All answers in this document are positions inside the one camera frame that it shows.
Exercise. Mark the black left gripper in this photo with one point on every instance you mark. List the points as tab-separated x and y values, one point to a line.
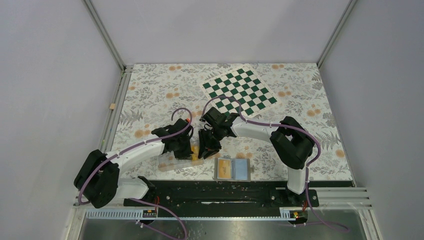
186	154

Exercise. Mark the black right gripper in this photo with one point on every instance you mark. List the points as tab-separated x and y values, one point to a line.
204	142

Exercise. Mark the grey leather card holder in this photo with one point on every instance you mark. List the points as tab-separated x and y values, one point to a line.
240	170

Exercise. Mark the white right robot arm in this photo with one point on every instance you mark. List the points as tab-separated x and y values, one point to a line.
291	142

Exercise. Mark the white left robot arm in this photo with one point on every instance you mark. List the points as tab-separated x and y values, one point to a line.
100	178

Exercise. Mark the green white chessboard mat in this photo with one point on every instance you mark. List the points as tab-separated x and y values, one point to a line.
243	88

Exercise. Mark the floral tablecloth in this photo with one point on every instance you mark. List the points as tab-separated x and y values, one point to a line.
156	91

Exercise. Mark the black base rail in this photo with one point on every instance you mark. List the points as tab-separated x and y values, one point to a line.
214	199

